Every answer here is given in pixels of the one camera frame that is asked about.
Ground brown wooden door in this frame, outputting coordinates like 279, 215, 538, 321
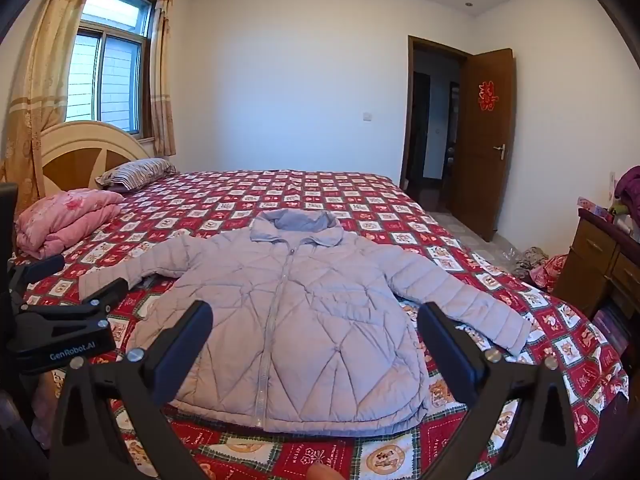
452, 48, 516, 242

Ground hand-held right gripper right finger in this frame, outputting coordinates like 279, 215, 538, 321
416, 302, 592, 480

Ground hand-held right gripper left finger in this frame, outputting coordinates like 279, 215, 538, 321
49, 300, 216, 480

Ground brown wooden dresser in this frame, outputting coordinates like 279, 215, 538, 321
550, 208, 640, 321

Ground pink folded quilt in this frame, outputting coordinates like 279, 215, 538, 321
15, 187, 126, 261

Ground clear plastic bag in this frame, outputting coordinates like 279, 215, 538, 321
492, 245, 523, 271

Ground lilac quilted puffer jacket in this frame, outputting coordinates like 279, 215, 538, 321
79, 208, 533, 436

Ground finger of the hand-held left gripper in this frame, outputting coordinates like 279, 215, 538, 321
17, 277, 130, 322
7, 254, 67, 306

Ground red paper door decoration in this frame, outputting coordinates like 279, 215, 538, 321
476, 79, 496, 112

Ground striped pillow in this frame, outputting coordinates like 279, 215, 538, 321
95, 157, 177, 192

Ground person's right hand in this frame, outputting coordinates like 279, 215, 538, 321
305, 462, 342, 480

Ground red checked printed blanket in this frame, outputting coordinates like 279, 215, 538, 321
10, 169, 631, 480

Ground colourful flat box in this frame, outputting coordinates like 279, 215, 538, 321
577, 196, 613, 221

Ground window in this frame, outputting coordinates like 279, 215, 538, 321
65, 0, 158, 136

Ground dark wooden door frame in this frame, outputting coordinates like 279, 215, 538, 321
400, 35, 473, 191

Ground grey clothes pile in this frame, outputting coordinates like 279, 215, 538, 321
512, 246, 551, 276

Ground red printed cloth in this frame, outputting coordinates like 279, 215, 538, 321
529, 254, 568, 292

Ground purple clothes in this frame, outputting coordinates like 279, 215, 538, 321
614, 166, 640, 201

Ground wooden bed headboard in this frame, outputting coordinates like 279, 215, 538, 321
37, 121, 153, 191

